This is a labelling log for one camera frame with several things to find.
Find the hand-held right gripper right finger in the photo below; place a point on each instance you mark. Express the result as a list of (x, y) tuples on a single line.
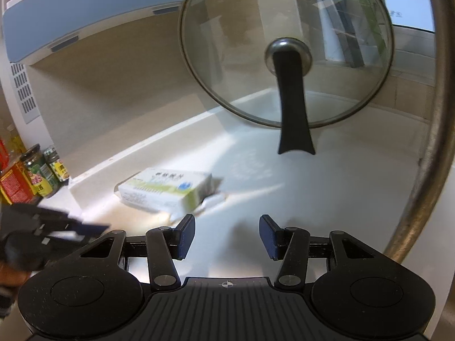
[(267, 236)]

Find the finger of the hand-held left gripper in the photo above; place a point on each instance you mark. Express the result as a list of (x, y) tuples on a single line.
[(85, 231), (57, 216)]

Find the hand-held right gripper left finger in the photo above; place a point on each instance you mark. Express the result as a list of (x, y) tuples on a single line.
[(186, 236)]

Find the white cardboard box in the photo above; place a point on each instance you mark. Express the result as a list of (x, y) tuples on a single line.
[(163, 191)]

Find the sauce jar black lid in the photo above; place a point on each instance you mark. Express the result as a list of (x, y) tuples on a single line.
[(39, 177)]

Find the sauce jar checkered lid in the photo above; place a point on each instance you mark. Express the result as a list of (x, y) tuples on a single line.
[(58, 168)]

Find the oil bottle red label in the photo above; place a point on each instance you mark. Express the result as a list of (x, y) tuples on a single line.
[(17, 184)]

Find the yellow oil bottle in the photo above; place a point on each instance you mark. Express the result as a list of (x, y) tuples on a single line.
[(14, 144)]

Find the metal pot rim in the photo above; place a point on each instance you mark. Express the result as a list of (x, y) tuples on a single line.
[(435, 131)]

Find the blue range hood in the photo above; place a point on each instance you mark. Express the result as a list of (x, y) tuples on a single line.
[(89, 14)]

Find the window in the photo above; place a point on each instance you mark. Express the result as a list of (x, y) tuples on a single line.
[(405, 0)]

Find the grey wall vent grille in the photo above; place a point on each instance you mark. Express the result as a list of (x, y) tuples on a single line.
[(23, 96)]

